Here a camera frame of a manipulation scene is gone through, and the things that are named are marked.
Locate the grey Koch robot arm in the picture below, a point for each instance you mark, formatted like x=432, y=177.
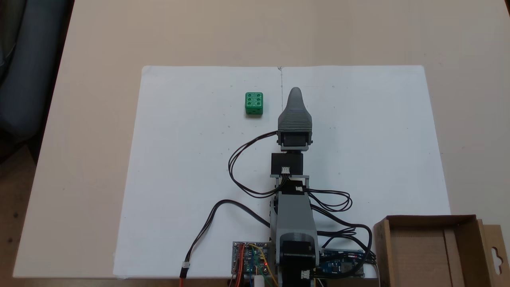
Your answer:
x=295, y=215

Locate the dark grey upholstered chair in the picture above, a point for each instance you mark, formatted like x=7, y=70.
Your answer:
x=28, y=79

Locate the white paper sheet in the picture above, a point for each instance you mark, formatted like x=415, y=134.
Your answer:
x=191, y=159

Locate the brown cardboard box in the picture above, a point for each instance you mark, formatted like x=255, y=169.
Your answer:
x=418, y=255

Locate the green dice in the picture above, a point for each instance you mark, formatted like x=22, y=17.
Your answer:
x=254, y=101

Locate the grey wide fixed gripper jaw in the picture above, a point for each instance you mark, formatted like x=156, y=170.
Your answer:
x=295, y=103

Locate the small white plug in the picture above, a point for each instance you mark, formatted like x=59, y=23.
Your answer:
x=259, y=281

